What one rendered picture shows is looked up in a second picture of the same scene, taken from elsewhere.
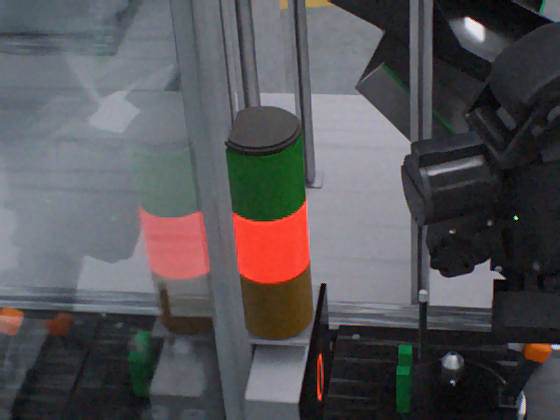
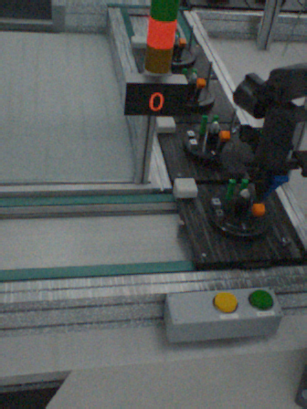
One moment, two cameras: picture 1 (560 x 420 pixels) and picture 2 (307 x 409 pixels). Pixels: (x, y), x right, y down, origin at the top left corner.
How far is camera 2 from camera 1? 0.90 m
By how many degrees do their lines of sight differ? 48
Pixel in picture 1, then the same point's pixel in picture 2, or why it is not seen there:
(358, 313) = (284, 190)
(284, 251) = (151, 33)
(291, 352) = (149, 79)
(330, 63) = not seen: outside the picture
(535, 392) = (265, 244)
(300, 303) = (152, 59)
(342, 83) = not seen: outside the picture
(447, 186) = (242, 90)
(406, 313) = (293, 204)
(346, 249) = not seen: outside the picture
